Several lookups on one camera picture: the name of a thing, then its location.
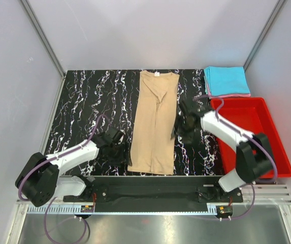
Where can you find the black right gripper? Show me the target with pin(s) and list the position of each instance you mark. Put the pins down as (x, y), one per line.
(188, 138)

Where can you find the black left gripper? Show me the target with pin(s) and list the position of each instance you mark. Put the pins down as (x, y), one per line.
(124, 157)

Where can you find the beige t shirt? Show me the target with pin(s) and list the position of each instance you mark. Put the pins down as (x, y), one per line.
(152, 148)

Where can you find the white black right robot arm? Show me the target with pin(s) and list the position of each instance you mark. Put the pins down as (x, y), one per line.
(254, 156)

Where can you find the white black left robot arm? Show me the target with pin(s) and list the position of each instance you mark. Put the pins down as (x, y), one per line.
(42, 178)

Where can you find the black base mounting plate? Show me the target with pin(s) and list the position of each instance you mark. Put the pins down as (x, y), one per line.
(150, 194)

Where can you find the folded light blue t shirt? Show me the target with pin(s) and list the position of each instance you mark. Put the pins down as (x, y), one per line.
(223, 80)

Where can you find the white slotted cable duct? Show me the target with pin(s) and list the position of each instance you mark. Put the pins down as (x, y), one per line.
(62, 209)

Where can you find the left aluminium corner post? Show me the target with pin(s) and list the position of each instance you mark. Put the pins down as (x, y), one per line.
(42, 36)

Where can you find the aluminium corner post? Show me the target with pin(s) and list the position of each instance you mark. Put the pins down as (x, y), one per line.
(42, 36)
(264, 32)

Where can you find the right aluminium corner post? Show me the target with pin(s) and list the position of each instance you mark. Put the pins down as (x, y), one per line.
(264, 32)

